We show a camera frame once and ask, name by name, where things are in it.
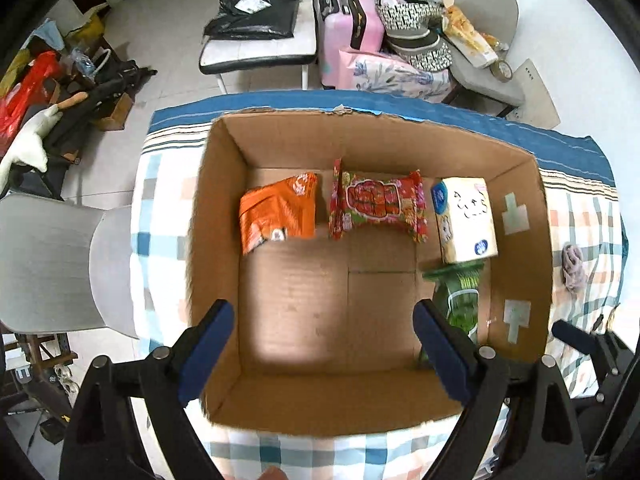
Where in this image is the plaid checkered tablecloth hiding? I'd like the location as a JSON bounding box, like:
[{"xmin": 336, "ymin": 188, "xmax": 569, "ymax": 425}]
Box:
[{"xmin": 131, "ymin": 90, "xmax": 627, "ymax": 479}]

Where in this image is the black bag on chair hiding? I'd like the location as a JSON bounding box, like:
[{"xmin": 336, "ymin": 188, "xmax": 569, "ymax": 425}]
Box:
[{"xmin": 203, "ymin": 0, "xmax": 300, "ymax": 40}]

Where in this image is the floral pink pillow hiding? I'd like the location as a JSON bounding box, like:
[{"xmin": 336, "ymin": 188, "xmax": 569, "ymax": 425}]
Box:
[{"xmin": 336, "ymin": 49, "xmax": 452, "ymax": 103}]

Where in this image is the cardboard box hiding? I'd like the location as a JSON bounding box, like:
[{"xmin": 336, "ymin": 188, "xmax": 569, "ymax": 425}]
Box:
[{"xmin": 188, "ymin": 110, "xmax": 553, "ymax": 437}]

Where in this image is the white goose plush toy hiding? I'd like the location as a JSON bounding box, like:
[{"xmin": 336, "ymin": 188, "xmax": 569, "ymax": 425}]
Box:
[{"xmin": 0, "ymin": 91, "xmax": 88, "ymax": 196}]

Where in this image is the grey padded chair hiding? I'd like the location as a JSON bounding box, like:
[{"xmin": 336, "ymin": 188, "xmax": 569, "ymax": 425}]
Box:
[{"xmin": 444, "ymin": 0, "xmax": 525, "ymax": 118}]

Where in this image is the pink suitcase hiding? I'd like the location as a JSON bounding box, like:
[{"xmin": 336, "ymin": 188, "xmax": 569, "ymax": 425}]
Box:
[{"xmin": 318, "ymin": 0, "xmax": 385, "ymax": 88}]

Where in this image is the orange snack packet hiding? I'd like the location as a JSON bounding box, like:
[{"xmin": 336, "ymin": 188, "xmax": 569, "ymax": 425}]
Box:
[{"xmin": 239, "ymin": 172, "xmax": 318, "ymax": 255}]

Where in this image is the snack bag on grey chair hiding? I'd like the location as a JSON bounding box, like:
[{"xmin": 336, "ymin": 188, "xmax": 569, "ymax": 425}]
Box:
[{"xmin": 442, "ymin": 0, "xmax": 498, "ymax": 68}]

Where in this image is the white tissue pack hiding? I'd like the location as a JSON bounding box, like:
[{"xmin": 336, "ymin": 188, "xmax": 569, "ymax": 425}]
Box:
[{"xmin": 431, "ymin": 178, "xmax": 498, "ymax": 264}]

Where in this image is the red floral snack packet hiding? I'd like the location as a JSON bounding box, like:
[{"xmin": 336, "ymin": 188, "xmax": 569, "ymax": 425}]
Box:
[{"xmin": 329, "ymin": 159, "xmax": 428, "ymax": 244}]

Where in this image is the white leather chair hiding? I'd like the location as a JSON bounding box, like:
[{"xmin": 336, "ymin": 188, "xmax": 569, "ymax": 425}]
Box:
[{"xmin": 198, "ymin": 0, "xmax": 318, "ymax": 92}]

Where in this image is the purple fuzzy cloth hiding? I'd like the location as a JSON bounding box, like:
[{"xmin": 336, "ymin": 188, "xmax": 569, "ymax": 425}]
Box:
[{"xmin": 561, "ymin": 244, "xmax": 587, "ymax": 294}]

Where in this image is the red plastic bag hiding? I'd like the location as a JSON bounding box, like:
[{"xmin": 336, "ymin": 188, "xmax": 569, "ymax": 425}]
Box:
[{"xmin": 1, "ymin": 51, "xmax": 61, "ymax": 148}]

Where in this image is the green wet wipes packet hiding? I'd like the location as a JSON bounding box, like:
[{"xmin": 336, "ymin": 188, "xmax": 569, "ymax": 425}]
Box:
[{"xmin": 419, "ymin": 259, "xmax": 485, "ymax": 344}]

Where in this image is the patterned black white bag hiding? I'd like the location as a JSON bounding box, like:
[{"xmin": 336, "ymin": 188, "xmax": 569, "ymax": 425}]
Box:
[{"xmin": 375, "ymin": 0, "xmax": 452, "ymax": 73}]

